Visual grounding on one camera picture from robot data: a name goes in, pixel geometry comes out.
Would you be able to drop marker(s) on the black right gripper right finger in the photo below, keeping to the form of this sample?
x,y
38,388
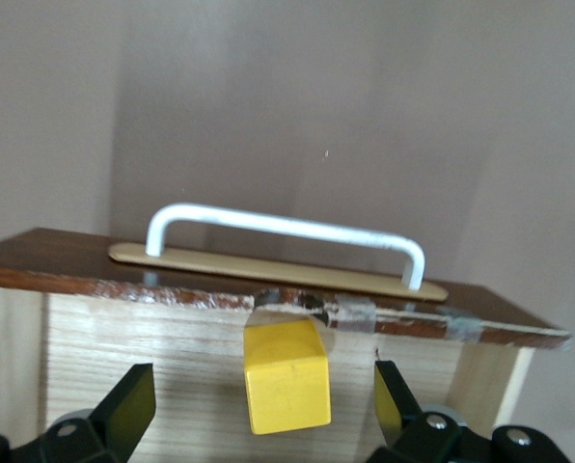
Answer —
x,y
413,434

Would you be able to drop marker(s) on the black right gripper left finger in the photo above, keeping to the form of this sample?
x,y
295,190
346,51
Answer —
x,y
109,429

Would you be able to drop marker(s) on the wooden drawer with dark front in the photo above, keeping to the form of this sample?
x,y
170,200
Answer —
x,y
172,347

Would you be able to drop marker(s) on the yellow wooden block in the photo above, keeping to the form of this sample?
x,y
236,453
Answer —
x,y
287,386

